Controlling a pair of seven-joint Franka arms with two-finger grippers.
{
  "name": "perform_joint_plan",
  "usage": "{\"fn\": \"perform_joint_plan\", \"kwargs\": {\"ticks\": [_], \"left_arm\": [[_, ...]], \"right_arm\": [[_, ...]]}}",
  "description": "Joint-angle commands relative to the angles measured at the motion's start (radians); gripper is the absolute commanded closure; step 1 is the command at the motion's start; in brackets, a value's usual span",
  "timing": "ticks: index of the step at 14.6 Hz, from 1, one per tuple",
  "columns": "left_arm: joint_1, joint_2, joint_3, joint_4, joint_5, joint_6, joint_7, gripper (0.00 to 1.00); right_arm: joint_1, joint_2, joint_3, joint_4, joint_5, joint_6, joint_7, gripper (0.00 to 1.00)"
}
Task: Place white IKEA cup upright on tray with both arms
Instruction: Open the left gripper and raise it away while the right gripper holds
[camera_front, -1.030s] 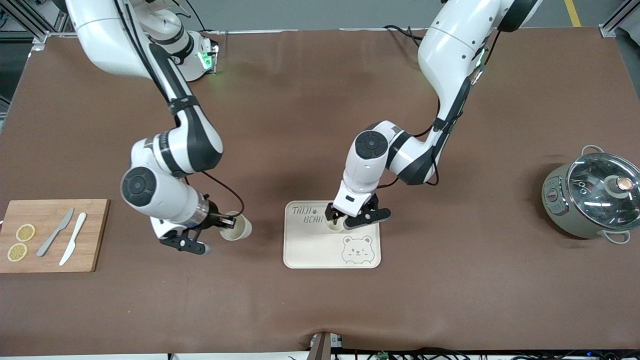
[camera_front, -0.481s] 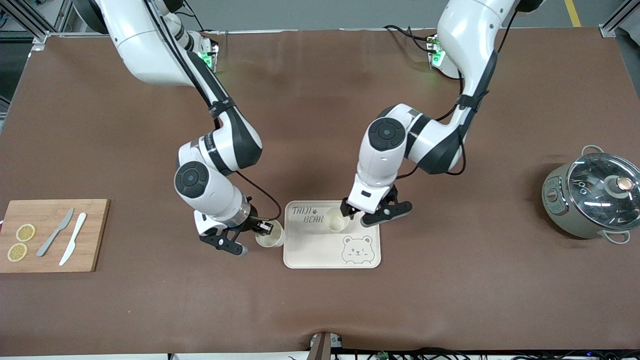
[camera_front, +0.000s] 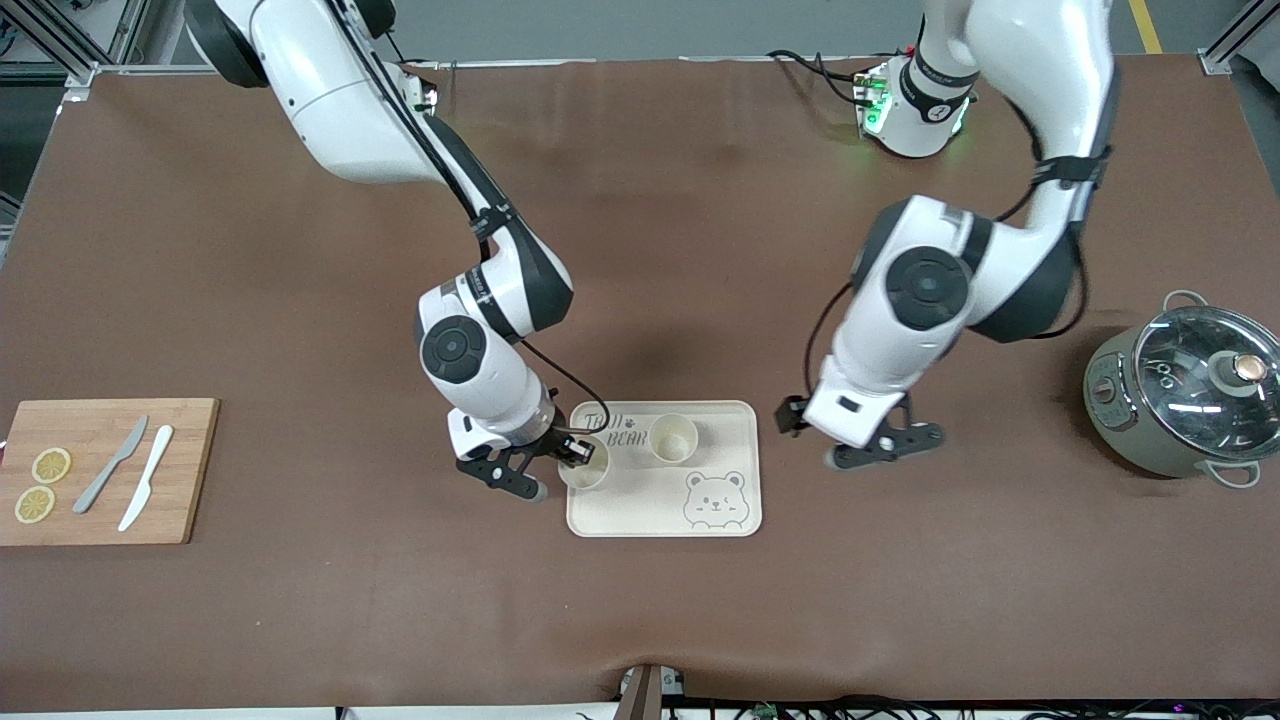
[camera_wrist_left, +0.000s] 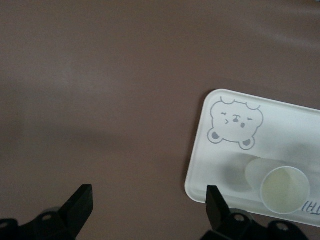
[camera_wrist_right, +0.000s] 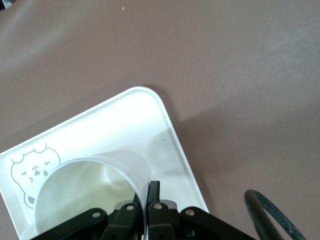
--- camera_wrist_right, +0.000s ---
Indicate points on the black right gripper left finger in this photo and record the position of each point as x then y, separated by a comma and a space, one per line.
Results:
120, 220

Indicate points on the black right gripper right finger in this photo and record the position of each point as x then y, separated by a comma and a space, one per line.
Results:
162, 222

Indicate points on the cream paper cup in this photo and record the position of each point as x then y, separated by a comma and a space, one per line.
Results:
82, 195

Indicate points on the white bear print tray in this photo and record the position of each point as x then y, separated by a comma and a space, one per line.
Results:
112, 130

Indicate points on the brown table mat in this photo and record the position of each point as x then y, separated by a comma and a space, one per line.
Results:
200, 62

